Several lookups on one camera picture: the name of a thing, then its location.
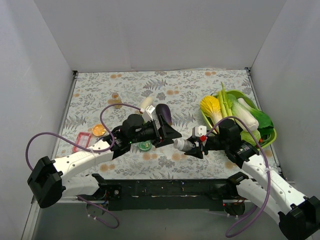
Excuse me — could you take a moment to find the round green cabbage toy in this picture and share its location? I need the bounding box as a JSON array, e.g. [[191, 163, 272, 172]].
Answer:
[[240, 130, 261, 146]]

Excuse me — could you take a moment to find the purple eggplant toy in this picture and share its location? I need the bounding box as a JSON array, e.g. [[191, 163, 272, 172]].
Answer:
[[155, 103, 172, 126]]

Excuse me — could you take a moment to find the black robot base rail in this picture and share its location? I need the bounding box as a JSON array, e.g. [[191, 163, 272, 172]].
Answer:
[[77, 178, 258, 212]]

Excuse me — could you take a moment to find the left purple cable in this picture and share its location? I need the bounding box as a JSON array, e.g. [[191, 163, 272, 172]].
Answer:
[[25, 103, 146, 229]]

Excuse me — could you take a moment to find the green plastic basket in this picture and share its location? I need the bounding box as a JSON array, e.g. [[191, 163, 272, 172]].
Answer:
[[200, 89, 277, 149]]

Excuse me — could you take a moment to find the purple cable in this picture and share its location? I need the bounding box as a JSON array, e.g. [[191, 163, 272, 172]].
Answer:
[[25, 103, 146, 229], [199, 116, 271, 238]]

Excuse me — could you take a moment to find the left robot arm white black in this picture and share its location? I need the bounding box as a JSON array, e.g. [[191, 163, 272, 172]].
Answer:
[[27, 114, 182, 209]]

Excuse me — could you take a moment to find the white eggplant toy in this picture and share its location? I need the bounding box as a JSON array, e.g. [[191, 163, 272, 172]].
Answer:
[[140, 96, 154, 110]]

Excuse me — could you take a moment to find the pink rectangular pill box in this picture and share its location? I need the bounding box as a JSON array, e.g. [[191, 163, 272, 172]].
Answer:
[[75, 132, 91, 148]]

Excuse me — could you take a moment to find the yellow napa cabbage toy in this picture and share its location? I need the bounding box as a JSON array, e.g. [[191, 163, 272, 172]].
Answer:
[[200, 95, 223, 125]]

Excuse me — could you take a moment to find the aluminium frame rail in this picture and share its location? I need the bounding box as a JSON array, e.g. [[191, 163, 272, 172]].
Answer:
[[22, 200, 87, 240]]

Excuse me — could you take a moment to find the orange round pill container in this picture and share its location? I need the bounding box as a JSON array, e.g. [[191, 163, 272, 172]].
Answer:
[[92, 123, 107, 137]]

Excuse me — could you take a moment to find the white vitamin B bottle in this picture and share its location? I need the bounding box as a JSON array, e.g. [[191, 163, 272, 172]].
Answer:
[[173, 138, 195, 152]]

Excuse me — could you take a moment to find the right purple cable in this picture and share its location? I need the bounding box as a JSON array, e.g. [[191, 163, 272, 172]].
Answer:
[[199, 116, 271, 238]]

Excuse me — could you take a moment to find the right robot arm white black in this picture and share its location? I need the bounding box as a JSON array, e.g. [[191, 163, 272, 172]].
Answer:
[[174, 116, 320, 240]]

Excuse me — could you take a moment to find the green leafy vegetable toy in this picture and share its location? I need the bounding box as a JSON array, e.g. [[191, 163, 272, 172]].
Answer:
[[249, 108, 274, 136]]

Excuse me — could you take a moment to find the green round pill container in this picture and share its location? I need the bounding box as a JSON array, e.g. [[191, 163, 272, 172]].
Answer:
[[138, 140, 153, 152]]

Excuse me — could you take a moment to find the floral patterned table mat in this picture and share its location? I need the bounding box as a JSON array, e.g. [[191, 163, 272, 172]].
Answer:
[[54, 69, 255, 180]]

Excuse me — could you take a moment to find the green celery stalk toy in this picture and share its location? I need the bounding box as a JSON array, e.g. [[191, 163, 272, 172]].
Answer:
[[217, 82, 236, 118]]

